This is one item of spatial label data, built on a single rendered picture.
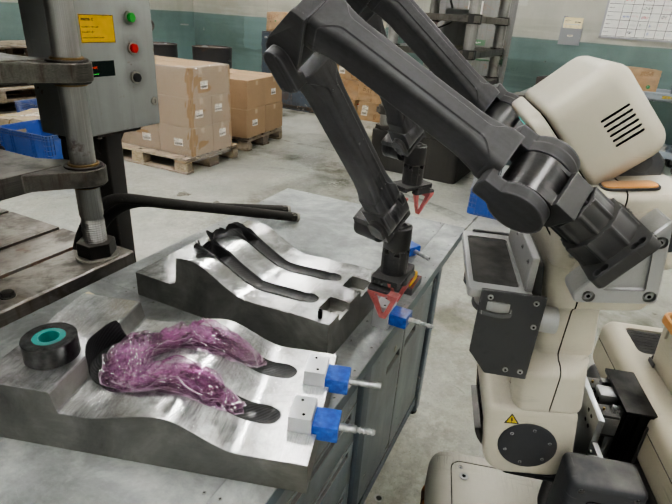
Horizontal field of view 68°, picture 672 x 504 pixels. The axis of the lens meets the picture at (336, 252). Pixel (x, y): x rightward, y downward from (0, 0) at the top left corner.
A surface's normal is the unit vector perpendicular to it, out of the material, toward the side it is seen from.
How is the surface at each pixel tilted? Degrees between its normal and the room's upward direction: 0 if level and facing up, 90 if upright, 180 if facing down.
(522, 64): 90
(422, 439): 0
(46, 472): 0
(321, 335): 90
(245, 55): 90
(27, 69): 90
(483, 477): 0
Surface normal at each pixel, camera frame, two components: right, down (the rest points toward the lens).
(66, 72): 0.44, 0.41
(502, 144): 0.16, -0.24
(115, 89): 0.89, 0.24
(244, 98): -0.36, 0.38
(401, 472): 0.06, -0.90
